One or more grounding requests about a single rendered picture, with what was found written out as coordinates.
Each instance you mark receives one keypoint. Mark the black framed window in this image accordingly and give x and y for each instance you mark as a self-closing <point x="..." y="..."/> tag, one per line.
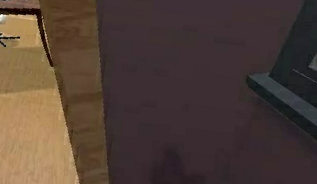
<point x="305" y="81"/>

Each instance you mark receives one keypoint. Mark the dark brown wooden desk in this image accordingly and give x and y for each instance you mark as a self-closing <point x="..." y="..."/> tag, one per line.
<point x="23" y="2"/>

